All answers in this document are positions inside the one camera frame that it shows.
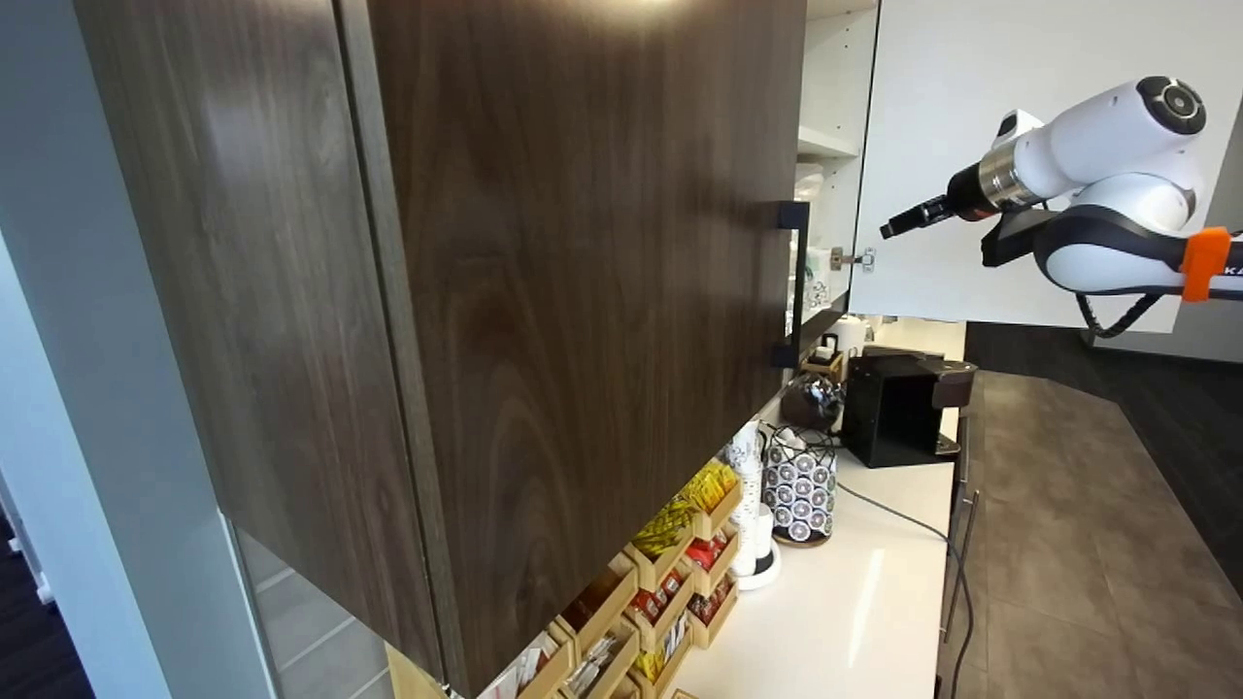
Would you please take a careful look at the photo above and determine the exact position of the dark wood cabinet door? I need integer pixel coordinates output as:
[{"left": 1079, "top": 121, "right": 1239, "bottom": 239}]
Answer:
[{"left": 363, "top": 0, "right": 813, "bottom": 699}]

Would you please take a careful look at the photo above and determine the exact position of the black cabinet door handle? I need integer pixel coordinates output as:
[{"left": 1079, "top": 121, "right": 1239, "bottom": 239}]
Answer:
[{"left": 774, "top": 198, "right": 816, "bottom": 374}]

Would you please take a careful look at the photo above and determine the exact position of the black coffee machine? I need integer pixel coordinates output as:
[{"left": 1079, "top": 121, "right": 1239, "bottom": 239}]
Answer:
[{"left": 837, "top": 343, "right": 978, "bottom": 470}]

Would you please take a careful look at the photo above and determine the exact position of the stack of paper cups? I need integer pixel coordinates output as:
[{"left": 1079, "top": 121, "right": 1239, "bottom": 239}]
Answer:
[{"left": 718, "top": 423, "right": 785, "bottom": 595}]

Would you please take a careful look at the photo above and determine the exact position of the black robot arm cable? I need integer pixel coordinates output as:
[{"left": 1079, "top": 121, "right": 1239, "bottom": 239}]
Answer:
[{"left": 1069, "top": 287, "right": 1174, "bottom": 347}]

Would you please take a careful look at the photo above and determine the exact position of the white open cabinet door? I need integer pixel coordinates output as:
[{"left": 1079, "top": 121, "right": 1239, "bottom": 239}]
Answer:
[{"left": 846, "top": 0, "right": 1243, "bottom": 335}]

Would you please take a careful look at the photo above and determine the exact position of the wire coffee pod carousel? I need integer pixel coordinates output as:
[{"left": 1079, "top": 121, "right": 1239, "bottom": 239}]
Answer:
[{"left": 756, "top": 429, "right": 842, "bottom": 547}]

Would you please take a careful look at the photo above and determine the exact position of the orange strap on arm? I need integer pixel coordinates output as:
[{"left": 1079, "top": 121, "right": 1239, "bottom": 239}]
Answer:
[{"left": 1176, "top": 225, "right": 1233, "bottom": 305}]

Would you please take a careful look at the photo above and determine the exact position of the silver cabinet door hinge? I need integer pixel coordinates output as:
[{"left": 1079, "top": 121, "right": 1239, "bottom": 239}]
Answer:
[{"left": 819, "top": 246, "right": 876, "bottom": 275}]

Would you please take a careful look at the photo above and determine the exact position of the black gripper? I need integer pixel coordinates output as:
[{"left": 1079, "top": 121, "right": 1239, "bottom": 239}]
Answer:
[{"left": 876, "top": 167, "right": 994, "bottom": 246}]

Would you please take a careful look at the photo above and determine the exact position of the dark wood cabinet side panel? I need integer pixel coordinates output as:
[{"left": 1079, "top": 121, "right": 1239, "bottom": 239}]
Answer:
[{"left": 68, "top": 0, "right": 450, "bottom": 683}]

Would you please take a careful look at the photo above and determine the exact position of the wooden tea bag organiser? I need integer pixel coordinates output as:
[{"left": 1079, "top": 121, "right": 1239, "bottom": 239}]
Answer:
[{"left": 477, "top": 457, "right": 750, "bottom": 699}]

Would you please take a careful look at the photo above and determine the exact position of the black power cable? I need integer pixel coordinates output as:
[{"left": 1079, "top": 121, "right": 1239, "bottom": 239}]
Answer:
[{"left": 832, "top": 479, "right": 955, "bottom": 547}]

